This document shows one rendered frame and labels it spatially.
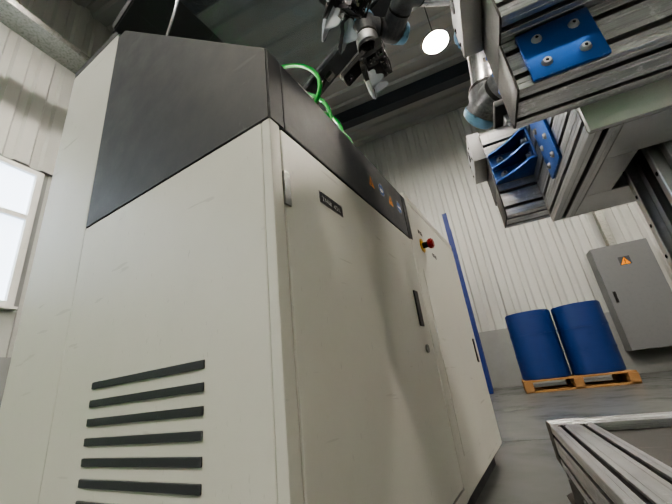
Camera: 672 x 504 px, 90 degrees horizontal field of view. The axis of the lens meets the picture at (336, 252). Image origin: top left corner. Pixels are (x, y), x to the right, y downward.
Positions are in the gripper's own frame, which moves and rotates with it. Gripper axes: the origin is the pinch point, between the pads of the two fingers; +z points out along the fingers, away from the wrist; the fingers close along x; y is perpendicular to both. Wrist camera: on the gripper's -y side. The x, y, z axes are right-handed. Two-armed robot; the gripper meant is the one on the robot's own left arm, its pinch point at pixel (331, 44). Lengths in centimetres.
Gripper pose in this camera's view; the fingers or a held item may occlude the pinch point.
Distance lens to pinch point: 116.7
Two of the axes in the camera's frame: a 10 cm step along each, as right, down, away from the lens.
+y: 7.0, 4.1, -5.8
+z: -3.0, 9.1, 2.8
